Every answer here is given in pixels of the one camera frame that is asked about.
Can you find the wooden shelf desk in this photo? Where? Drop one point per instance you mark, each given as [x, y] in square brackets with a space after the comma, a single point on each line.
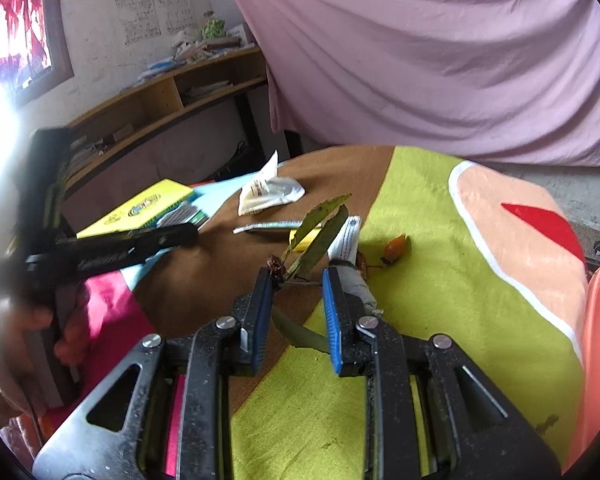
[163, 102]

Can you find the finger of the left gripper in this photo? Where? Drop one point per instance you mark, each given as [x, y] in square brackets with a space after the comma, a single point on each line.
[82, 258]

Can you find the pink hanging sheet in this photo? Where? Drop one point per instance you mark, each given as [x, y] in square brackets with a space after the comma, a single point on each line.
[496, 80]

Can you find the red window curtain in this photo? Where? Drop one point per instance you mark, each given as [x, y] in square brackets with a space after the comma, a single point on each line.
[24, 54]

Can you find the wall calendar sheets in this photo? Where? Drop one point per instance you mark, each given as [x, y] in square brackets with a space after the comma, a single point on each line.
[146, 19]

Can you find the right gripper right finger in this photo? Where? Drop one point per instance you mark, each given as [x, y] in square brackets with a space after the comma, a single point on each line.
[347, 349]

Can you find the yellow book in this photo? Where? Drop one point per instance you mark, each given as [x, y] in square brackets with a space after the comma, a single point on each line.
[166, 203]

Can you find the person left hand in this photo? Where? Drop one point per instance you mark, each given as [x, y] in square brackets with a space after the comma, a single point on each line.
[20, 392]

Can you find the green leaf twig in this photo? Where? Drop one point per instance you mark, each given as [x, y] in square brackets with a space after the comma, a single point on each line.
[294, 266]

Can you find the white grey wrapper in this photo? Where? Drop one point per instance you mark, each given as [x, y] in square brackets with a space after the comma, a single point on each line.
[342, 254]

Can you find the pink plastic basin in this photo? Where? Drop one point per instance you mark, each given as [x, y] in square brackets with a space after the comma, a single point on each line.
[588, 423]

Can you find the white silver sachet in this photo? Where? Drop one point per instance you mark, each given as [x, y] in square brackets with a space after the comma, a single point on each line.
[267, 189]

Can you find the yellow cylinder cap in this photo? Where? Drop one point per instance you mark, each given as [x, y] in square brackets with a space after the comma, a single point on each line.
[306, 241]

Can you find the colourful striped blanket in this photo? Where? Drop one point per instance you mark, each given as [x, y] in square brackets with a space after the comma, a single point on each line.
[495, 264]

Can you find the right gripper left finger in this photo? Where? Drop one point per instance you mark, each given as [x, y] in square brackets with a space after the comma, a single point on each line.
[253, 315]

